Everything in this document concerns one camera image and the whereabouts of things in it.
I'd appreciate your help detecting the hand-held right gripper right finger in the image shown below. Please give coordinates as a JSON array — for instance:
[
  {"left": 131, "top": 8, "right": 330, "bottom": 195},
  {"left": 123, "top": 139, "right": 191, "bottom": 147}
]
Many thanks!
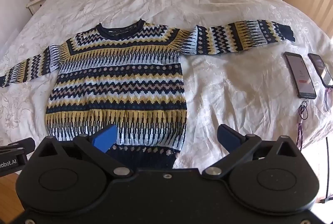
[{"left": 202, "top": 124, "right": 304, "bottom": 179}]

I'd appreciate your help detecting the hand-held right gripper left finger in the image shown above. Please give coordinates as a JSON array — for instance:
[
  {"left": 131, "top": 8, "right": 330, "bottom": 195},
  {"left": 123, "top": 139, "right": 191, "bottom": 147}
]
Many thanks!
[{"left": 34, "top": 124, "right": 131, "bottom": 178}]

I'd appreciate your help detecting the navy yellow patterned knit sweater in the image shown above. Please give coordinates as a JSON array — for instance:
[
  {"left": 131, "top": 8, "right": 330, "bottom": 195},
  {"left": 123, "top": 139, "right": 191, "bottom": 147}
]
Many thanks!
[{"left": 0, "top": 19, "right": 296, "bottom": 170}]

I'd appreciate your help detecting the cream embroidered bedspread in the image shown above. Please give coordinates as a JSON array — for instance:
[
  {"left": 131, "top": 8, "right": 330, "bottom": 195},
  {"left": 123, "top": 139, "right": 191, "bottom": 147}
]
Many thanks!
[{"left": 0, "top": 0, "right": 333, "bottom": 171}]

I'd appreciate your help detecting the black purple phone lanyard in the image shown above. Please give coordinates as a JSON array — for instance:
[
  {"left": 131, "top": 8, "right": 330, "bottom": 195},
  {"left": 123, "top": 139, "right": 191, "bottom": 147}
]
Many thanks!
[{"left": 297, "top": 99, "right": 311, "bottom": 152}]

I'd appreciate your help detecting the black smartphone with lanyard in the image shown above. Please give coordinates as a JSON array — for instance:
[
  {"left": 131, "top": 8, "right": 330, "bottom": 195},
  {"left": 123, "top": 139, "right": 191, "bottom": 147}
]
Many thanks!
[
  {"left": 283, "top": 51, "right": 317, "bottom": 100},
  {"left": 308, "top": 53, "right": 333, "bottom": 89}
]

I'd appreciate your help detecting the black cable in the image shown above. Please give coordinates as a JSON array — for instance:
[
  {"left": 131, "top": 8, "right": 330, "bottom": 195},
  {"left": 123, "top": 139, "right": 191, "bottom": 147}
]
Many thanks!
[{"left": 319, "top": 137, "right": 333, "bottom": 204}]

